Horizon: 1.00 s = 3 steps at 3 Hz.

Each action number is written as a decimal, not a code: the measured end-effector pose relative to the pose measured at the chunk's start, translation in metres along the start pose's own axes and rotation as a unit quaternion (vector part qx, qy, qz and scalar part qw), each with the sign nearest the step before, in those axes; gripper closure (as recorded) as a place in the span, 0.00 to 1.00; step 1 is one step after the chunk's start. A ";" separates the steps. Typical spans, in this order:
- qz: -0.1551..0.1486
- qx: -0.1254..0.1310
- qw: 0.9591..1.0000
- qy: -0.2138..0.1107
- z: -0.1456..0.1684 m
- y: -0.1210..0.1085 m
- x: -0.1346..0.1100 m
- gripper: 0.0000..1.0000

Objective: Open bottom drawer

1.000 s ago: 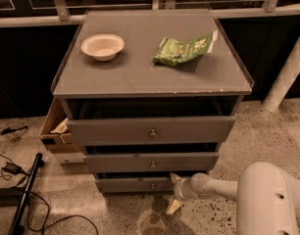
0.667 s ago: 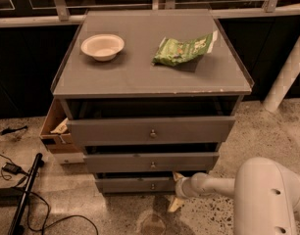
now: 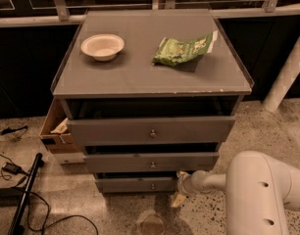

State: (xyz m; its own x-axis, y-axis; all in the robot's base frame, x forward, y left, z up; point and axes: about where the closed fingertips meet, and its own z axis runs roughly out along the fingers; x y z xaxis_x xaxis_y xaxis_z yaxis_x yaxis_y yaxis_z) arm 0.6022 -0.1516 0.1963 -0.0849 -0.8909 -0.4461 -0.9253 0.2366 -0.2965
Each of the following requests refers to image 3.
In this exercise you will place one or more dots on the open cardboard box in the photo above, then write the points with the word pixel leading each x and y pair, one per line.
pixel 56 138

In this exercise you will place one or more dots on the metal window railing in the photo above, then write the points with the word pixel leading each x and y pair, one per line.
pixel 150 4

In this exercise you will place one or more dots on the black pole on floor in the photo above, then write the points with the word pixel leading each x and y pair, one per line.
pixel 15 227

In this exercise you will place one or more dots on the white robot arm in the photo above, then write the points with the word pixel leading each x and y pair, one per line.
pixel 258 188

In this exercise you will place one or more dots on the green snack bag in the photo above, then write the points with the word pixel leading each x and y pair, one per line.
pixel 172 52

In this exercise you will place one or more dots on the grey middle drawer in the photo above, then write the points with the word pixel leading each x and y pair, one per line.
pixel 149 162

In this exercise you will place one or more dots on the black power adapter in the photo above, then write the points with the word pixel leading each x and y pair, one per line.
pixel 12 168

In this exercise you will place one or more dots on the grey top drawer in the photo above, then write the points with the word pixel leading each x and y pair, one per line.
pixel 153 130

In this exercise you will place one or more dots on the white diagonal post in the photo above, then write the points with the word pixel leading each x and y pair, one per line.
pixel 285 79

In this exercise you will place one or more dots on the grey drawer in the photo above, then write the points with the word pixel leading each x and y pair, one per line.
pixel 149 162
pixel 153 130
pixel 136 185

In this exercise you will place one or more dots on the grey bottom drawer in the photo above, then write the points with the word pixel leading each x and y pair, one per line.
pixel 136 185

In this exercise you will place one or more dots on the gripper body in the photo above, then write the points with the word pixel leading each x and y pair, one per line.
pixel 185 182

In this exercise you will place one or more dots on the grey drawer cabinet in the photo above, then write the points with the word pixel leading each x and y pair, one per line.
pixel 130 86

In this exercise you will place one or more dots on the white paper bowl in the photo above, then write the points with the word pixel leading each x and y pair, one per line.
pixel 102 47

